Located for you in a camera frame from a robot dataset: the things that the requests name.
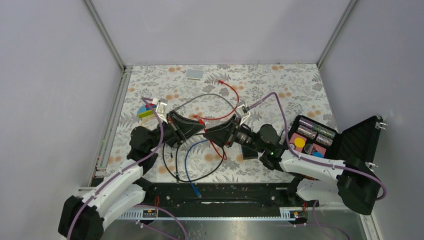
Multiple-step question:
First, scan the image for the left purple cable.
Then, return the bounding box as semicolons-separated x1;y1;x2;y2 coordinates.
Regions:
66;96;190;240

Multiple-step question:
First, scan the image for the floral table mat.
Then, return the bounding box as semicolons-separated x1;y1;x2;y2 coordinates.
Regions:
102;64;337;183

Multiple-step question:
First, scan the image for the grey ethernet cable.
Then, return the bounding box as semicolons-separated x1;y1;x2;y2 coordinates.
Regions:
172;93;238;115

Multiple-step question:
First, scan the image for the white small switch box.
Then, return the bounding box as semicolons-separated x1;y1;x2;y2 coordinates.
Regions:
185;69;205;80

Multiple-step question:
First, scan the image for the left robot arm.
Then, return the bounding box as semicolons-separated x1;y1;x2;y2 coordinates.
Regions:
58;110;205;240

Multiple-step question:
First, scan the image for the black case with chips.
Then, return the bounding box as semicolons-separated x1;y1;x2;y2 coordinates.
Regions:
286;114;388;186

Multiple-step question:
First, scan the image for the black network switch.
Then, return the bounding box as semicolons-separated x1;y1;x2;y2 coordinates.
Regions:
241;146;259;160

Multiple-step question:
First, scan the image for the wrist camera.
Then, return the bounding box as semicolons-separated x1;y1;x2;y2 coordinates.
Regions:
152;97;168;123
237;100;251;126

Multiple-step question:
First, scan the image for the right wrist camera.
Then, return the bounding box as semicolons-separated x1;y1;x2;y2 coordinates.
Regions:
237;100;251;126

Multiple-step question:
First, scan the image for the colourful toy brick stack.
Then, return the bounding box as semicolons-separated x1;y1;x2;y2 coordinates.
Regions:
137;103;157;119

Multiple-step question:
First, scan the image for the yellow cable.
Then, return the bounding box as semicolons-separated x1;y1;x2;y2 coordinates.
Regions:
139;114;158;128

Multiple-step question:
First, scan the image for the blue ethernet cable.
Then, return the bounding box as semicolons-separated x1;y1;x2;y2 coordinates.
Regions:
184;139;210;199

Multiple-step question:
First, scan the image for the purple cable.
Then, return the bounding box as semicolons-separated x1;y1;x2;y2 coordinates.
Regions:
66;96;190;240
243;91;388;239

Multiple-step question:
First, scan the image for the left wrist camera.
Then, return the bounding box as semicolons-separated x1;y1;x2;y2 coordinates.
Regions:
152;97;168;123

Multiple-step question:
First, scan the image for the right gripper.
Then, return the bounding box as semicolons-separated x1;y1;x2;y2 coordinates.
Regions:
203;113;266;153

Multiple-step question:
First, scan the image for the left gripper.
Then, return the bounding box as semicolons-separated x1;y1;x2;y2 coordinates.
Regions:
147;109;206;150

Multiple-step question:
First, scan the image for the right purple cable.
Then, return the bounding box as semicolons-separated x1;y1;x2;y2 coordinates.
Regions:
243;91;388;239

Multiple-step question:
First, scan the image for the red ethernet cable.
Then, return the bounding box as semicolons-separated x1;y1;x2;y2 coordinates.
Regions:
193;79;241;122
197;119;229;162

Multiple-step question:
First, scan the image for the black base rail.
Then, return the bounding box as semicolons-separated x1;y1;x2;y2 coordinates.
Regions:
124;182;319;219

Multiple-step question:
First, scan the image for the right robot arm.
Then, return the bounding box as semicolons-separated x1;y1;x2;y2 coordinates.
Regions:
204;115;387;215

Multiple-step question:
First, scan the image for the black cable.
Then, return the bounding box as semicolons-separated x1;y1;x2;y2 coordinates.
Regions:
162;132;226;184

